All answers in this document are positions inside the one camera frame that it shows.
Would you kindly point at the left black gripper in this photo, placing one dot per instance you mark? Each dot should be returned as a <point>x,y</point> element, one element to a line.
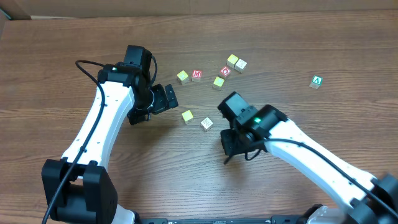
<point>165,99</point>

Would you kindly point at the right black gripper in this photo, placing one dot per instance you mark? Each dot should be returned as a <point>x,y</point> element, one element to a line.
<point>228,142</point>

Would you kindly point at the yellow block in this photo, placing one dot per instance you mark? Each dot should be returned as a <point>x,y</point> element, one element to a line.
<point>183,77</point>
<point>232,60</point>
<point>187,116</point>
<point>218,83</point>

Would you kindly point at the wooden letter E block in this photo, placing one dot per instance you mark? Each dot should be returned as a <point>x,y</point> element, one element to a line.
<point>207,124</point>

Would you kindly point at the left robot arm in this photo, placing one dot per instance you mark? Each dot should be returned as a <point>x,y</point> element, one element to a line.
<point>77,187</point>

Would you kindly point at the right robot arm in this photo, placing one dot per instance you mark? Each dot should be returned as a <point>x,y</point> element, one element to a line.
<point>359,195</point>

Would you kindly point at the red letter M block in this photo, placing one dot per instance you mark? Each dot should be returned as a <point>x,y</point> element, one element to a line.
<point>197,75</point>

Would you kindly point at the red letter C block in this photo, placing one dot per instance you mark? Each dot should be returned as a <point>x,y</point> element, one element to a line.
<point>225,72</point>

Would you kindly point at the yellow block top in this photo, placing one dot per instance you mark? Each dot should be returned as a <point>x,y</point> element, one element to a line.
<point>232,60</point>

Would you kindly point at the plain wooden block top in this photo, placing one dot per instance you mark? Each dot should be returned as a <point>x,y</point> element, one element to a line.
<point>240,65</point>

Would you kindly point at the green letter V block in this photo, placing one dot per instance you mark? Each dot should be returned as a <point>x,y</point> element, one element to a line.
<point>316,82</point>

